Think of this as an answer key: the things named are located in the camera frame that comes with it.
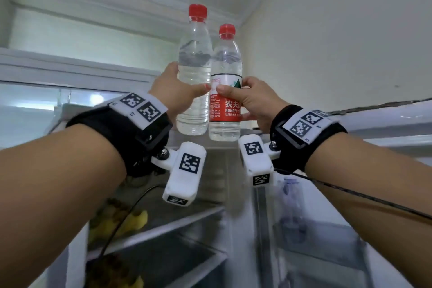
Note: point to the person's right hand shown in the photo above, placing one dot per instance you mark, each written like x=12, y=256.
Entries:
x=260, y=102

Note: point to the person's left hand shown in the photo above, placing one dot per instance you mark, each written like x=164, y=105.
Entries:
x=172, y=95

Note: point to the unlabelled clear water bottle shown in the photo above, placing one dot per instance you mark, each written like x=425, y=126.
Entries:
x=194, y=61

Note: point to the red-labelled water bottle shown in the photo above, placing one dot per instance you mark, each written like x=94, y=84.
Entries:
x=224, y=61

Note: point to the blue-capped clear bottle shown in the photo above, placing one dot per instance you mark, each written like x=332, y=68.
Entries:
x=292, y=203

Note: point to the white door shelf bin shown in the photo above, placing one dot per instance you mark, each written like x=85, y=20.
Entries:
x=320, y=247

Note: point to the person's left forearm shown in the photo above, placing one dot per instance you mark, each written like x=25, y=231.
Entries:
x=50, y=203

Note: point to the white refrigerator body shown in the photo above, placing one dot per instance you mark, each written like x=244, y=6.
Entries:
x=239, y=230

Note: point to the black right wrist band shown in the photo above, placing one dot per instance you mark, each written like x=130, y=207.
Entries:
x=290, y=149

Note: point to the black wrist band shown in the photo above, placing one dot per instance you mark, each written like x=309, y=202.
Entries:
x=290, y=149
x=135, y=142

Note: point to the black left wrist band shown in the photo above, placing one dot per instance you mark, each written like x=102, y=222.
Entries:
x=135, y=142

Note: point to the yellow egg tray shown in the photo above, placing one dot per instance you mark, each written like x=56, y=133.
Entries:
x=135, y=222
x=111, y=274

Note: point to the white framed glass window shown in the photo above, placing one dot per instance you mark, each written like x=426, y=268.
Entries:
x=33, y=112

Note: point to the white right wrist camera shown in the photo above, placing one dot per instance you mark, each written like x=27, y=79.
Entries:
x=256, y=163

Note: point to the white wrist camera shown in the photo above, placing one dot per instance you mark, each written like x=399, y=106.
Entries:
x=256, y=163
x=185, y=176

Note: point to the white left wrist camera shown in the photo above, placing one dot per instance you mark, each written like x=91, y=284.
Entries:
x=185, y=176

